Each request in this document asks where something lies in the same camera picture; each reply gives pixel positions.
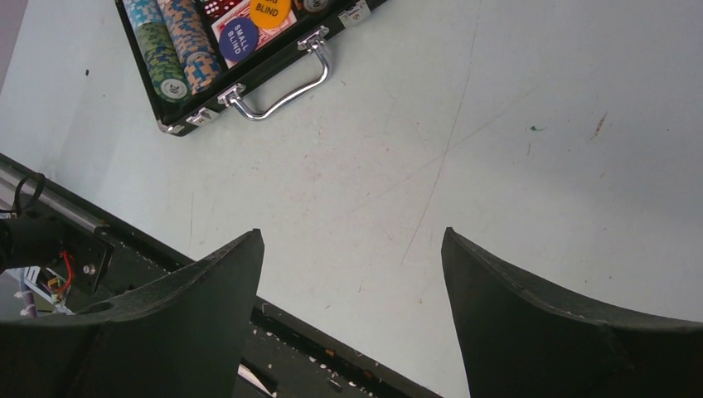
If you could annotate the orange big blind button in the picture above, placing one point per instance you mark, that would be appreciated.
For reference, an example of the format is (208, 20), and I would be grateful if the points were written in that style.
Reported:
(269, 14)

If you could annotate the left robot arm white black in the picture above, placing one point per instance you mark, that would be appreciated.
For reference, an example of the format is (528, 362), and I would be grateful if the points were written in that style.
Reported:
(29, 242)

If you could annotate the black aluminium poker case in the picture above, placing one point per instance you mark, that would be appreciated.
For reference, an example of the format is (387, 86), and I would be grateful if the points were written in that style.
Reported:
(308, 36)

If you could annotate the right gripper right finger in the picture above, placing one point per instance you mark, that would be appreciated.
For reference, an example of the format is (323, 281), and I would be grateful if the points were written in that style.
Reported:
(523, 336)

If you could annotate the purple blue chip stack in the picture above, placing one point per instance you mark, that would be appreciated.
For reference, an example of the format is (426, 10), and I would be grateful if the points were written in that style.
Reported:
(192, 44)

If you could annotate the green chip stack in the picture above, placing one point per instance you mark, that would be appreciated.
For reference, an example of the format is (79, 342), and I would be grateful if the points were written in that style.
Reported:
(160, 57)

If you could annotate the blue small blind button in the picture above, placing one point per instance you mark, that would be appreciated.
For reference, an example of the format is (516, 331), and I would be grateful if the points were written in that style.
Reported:
(238, 39)

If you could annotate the brown chip stack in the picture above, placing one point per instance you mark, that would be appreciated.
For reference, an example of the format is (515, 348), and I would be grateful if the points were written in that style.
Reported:
(313, 6)

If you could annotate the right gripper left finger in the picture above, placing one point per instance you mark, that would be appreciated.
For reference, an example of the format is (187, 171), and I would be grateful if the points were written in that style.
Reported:
(182, 335)

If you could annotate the red dice row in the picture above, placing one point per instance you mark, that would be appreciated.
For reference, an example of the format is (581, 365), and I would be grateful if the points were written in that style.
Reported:
(215, 9)

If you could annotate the light blue chip stack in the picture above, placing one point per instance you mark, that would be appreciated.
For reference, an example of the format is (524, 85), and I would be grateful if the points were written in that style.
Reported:
(140, 12)

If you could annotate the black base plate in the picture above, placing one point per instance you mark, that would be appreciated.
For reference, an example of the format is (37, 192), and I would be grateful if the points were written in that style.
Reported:
(103, 257)

